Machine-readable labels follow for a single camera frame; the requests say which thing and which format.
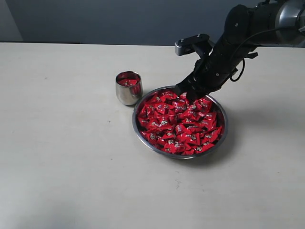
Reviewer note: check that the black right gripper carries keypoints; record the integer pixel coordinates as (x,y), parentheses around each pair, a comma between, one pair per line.
(210,75)

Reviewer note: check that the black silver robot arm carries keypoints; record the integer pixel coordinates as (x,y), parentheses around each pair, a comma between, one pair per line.
(279,23)

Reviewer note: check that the stainless steel cup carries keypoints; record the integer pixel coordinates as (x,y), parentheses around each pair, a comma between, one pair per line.
(129,95)

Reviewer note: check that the round steel bowl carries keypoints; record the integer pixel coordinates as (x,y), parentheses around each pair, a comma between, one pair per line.
(143,133)

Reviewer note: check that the red wrapped candy pile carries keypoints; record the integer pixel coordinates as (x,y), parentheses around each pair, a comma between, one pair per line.
(181,126)

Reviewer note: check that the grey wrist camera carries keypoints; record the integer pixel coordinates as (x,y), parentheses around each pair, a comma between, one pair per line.
(198,44)

